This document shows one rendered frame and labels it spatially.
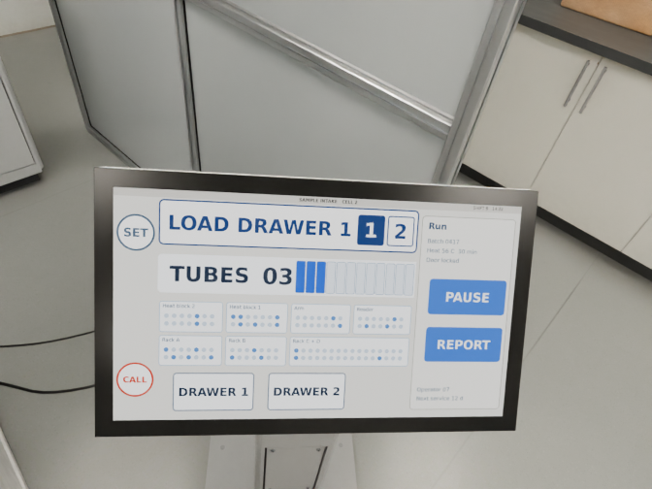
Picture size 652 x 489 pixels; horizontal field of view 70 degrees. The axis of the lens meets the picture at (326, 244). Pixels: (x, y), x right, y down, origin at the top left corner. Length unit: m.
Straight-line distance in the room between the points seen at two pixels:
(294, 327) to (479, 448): 1.29
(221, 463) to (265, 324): 1.06
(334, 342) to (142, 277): 0.23
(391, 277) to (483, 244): 0.12
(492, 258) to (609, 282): 1.97
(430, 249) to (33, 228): 2.01
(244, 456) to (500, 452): 0.85
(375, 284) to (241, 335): 0.17
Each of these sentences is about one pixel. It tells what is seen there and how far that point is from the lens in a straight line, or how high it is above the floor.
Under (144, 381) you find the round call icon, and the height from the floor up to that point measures 1.01.
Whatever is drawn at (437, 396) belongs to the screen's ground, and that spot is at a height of 1.00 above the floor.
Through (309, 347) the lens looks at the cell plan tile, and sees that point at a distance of 0.57.
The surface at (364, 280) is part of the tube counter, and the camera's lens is 0.56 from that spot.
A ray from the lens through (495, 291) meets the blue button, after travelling 0.61.
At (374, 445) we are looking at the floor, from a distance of 1.67.
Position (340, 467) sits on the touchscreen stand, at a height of 0.03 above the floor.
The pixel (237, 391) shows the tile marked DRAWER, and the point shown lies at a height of 1.00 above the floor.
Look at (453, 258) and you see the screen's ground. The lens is 0.58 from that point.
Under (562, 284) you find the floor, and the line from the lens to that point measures 2.40.
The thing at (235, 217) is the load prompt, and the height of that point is 1.16.
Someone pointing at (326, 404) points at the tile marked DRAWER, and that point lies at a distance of 0.60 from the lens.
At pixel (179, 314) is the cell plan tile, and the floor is 1.07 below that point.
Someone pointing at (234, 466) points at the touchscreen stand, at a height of 0.04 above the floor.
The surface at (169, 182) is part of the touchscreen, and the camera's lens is 0.55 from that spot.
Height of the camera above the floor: 1.53
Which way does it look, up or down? 46 degrees down
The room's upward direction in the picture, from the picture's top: 9 degrees clockwise
